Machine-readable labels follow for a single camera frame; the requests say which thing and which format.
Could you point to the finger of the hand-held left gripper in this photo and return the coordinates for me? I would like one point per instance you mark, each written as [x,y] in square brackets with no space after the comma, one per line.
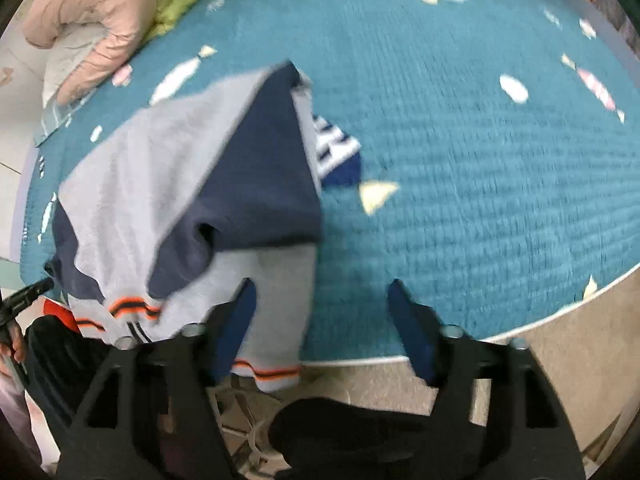
[30,295]

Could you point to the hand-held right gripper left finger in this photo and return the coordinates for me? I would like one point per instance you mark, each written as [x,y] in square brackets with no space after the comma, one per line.
[240,320]

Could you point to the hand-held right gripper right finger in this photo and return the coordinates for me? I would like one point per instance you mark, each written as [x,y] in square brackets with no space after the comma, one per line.
[410,325]

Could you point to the grey and navy zip jacket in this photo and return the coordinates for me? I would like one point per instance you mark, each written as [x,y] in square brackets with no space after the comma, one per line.
[175,185]

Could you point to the person's left hand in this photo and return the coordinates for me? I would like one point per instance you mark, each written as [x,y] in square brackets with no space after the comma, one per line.
[15,345]

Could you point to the person's black trouser leg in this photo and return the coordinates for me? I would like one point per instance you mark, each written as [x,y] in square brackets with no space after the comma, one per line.
[65,370]
[350,435]

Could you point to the teal quilted bed cover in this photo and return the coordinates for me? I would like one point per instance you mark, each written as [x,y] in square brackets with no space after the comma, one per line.
[475,185]

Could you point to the striped light blue pillow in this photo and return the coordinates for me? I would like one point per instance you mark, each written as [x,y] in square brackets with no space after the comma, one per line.
[57,120]

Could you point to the white pillow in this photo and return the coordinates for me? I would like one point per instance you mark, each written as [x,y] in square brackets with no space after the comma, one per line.
[75,60]

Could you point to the pink and green duvet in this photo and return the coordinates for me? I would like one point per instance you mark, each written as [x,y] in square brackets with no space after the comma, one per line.
[105,15]

